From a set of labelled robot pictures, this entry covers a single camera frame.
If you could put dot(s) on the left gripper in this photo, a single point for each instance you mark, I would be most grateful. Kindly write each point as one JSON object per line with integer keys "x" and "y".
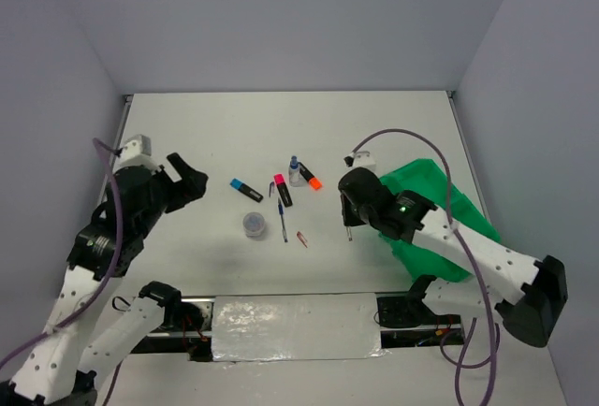
{"x": 190, "y": 188}

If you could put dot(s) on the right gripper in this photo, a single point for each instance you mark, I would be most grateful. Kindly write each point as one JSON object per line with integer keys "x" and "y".
{"x": 349, "y": 219}

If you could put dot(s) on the red pen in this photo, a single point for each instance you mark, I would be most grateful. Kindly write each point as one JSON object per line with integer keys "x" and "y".
{"x": 302, "y": 239}

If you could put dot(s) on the orange cap highlighter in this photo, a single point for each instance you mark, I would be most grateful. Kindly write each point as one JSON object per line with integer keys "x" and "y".
{"x": 309, "y": 177}

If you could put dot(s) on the blue ballpoint pen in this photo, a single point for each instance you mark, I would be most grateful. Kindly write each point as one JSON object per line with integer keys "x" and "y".
{"x": 281, "y": 212}

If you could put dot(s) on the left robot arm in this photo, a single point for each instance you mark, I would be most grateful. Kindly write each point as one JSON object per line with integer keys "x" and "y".
{"x": 66, "y": 365}

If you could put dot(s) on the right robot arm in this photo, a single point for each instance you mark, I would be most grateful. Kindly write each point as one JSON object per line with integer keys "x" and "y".
{"x": 528, "y": 294}

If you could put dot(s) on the blue cap highlighter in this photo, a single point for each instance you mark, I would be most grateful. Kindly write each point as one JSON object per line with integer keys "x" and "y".
{"x": 246, "y": 190}

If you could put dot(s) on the white glue bottle blue cap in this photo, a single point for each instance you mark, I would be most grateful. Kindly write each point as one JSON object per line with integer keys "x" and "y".
{"x": 294, "y": 172}

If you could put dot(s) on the pink cap highlighter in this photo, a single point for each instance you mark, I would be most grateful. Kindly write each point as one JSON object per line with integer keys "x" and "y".
{"x": 281, "y": 186}

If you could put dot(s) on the clear jar of paper clips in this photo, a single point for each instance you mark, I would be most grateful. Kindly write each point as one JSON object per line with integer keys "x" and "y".
{"x": 254, "y": 225}

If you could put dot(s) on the silver tape strip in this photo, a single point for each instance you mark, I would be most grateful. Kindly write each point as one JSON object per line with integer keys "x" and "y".
{"x": 295, "y": 328}

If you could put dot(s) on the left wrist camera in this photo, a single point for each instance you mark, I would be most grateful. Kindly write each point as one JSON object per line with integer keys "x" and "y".
{"x": 135, "y": 151}

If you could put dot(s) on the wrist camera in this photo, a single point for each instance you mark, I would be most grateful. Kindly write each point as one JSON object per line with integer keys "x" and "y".
{"x": 135, "y": 151}
{"x": 360, "y": 159}

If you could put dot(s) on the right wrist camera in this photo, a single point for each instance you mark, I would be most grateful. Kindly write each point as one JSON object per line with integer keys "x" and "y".
{"x": 360, "y": 159}

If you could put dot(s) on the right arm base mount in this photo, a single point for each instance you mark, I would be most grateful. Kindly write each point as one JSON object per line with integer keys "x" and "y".
{"x": 405, "y": 323}

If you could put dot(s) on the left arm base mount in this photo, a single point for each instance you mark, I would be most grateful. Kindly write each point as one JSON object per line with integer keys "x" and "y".
{"x": 189, "y": 333}

